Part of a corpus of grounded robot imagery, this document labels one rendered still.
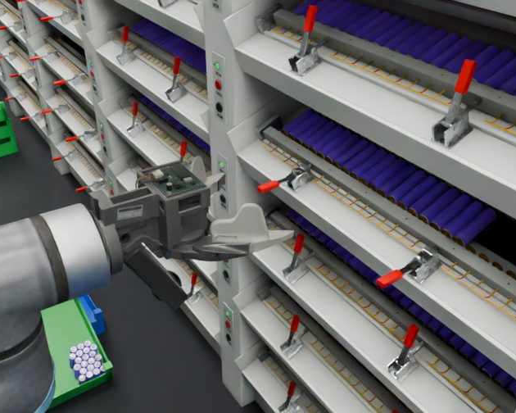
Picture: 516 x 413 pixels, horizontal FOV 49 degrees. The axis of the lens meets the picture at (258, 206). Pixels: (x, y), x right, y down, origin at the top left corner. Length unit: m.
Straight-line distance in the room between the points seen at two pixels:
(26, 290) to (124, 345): 1.16
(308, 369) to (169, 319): 0.69
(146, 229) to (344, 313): 0.48
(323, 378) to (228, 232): 0.59
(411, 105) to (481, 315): 0.27
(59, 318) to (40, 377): 1.07
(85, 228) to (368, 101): 0.39
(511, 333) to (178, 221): 0.41
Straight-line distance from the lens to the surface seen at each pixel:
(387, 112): 0.74
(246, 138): 1.05
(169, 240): 0.61
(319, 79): 0.83
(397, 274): 0.75
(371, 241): 0.84
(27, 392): 0.65
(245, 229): 0.62
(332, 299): 1.01
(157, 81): 1.36
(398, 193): 0.86
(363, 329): 0.97
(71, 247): 0.56
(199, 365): 1.63
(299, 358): 1.18
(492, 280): 0.75
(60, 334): 1.69
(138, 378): 1.63
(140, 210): 0.59
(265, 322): 1.25
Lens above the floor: 1.23
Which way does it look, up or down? 34 degrees down
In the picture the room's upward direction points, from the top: straight up
